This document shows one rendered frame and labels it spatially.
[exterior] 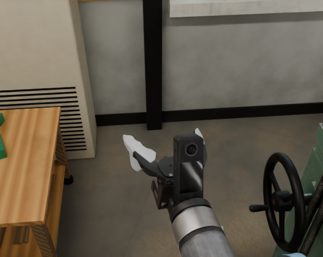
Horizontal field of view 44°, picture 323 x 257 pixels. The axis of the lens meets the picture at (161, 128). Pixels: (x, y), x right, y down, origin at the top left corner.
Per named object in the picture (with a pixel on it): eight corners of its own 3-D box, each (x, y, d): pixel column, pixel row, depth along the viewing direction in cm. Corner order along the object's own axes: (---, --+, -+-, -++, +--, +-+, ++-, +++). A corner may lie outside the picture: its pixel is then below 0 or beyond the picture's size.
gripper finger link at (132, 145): (112, 160, 78) (148, 185, 74) (113, 137, 74) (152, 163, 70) (122, 152, 80) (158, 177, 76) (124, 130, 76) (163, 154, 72)
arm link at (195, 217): (182, 230, 59) (232, 222, 61) (173, 205, 62) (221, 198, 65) (174, 257, 64) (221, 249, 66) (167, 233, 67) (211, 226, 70)
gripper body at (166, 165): (148, 185, 76) (166, 239, 68) (153, 153, 71) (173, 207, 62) (185, 180, 79) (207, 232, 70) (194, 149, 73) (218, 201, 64)
